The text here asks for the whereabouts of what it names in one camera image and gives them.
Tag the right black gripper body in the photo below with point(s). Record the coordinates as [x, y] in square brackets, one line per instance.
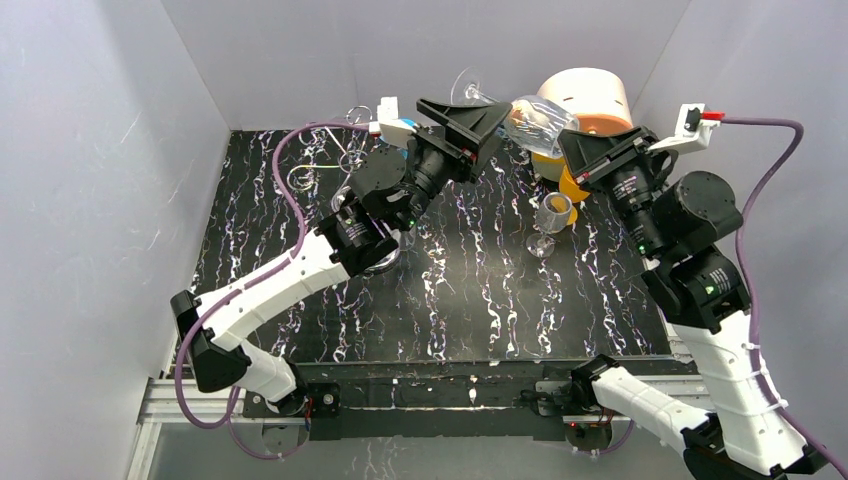
[610, 171]

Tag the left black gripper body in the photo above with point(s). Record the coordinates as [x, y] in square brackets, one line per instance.
[457, 152]

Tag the clear wine glass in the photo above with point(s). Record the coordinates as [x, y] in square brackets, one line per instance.
[534, 122]
[552, 216]
[341, 199]

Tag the clear wine glass front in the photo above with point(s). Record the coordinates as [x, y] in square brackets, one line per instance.
[341, 199]

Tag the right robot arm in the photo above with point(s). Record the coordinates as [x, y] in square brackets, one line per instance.
[702, 294]

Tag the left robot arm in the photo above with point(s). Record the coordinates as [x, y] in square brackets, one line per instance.
[387, 194]

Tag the chrome wine glass rack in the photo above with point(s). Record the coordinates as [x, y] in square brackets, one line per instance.
[350, 160]

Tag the orange plastic goblet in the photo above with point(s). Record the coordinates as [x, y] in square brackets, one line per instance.
[571, 189]

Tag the white orange cylindrical appliance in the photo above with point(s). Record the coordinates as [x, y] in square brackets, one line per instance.
[595, 96]

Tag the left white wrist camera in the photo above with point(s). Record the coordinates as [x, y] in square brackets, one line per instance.
[388, 125]

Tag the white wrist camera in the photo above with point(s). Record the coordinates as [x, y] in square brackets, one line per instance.
[388, 125]
[693, 130]

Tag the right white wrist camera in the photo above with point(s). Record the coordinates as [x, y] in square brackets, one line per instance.
[693, 130]

